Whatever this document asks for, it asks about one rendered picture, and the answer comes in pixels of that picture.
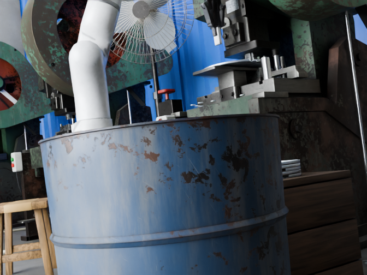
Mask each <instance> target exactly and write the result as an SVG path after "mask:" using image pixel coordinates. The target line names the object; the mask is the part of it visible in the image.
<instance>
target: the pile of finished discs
mask: <svg viewBox="0 0 367 275"><path fill-rule="evenodd" d="M281 164H282V177H283V179H284V178H291V177H297V176H300V175H301V167H300V159H299V160H297V159H295V160H283V161H281Z"/></svg>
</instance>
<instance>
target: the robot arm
mask: <svg viewBox="0 0 367 275"><path fill-rule="evenodd" d="M122 1H127V2H131V1H136V0H88V1H87V5H86V9H85V12H84V15H83V18H82V22H81V26H80V33H79V38H78V42H77V43H76V44H74V45H73V47H72V49H71V50H70V52H69V65H70V73H71V78H72V85H73V92H74V100H75V111H76V121H77V122H75V123H74V124H72V125H71V127H72V133H73V132H78V131H84V130H90V129H97V128H104V127H112V126H113V121H112V119H111V117H110V106H109V96H108V87H107V81H106V72H105V67H106V63H107V60H108V56H109V52H110V47H111V42H112V39H113V35H114V31H115V28H116V24H117V21H118V18H119V14H120V9H121V3H122ZM200 6H201V8H202V10H203V13H204V16H205V19H206V23H207V26H208V27H210V29H211V30H212V34H213V36H214V42H215V45H216V46H217V45H221V44H222V38H221V36H222V33H221V28H222V27H224V11H225V8H226V5H222V4H221V0H204V3H202V4H201V5H200Z"/></svg>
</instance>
